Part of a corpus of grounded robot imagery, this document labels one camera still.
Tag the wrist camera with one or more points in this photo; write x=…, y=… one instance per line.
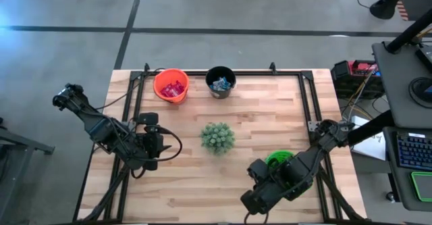
x=258, y=169
x=148, y=118

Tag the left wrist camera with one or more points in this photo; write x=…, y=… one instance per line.
x=148, y=118

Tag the green-edged black pad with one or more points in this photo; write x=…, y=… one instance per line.
x=422, y=186

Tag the person's leg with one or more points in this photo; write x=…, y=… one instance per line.
x=383, y=8

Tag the black plastic bucket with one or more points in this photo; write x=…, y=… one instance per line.
x=219, y=72

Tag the grey frame bracket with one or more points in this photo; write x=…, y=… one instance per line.
x=312, y=126

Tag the black diagonal pole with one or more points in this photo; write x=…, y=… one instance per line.
x=410, y=32
x=371, y=128

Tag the grey desk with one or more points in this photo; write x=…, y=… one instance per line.
x=395, y=83

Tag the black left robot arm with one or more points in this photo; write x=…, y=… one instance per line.
x=98, y=123

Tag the orange black striped mat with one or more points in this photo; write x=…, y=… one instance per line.
x=401, y=8

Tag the backlit computer keyboard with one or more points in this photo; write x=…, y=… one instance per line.
x=415, y=150

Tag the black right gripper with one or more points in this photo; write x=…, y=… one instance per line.
x=256, y=201

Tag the red and black control box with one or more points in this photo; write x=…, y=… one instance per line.
x=354, y=71

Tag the grey metal table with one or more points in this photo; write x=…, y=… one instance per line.
x=20, y=144

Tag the orange pumpkin face bucket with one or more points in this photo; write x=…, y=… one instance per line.
x=168, y=74

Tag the round black desk object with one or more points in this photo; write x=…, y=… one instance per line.
x=420, y=90

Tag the green plastic bucket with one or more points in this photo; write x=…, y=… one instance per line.
x=278, y=157

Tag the artificial succulent in grey pot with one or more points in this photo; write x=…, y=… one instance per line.
x=217, y=138

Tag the black frame clamp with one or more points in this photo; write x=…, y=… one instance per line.
x=272, y=68
x=146, y=68

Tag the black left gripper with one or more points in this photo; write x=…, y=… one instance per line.
x=153, y=144

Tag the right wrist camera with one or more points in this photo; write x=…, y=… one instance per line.
x=258, y=169

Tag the black aluminium frame rail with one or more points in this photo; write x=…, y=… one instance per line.
x=138, y=96
x=108, y=198
x=302, y=96
x=315, y=96

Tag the white paper sheet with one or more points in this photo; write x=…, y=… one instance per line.
x=371, y=144

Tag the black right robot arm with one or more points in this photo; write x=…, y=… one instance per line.
x=303, y=166

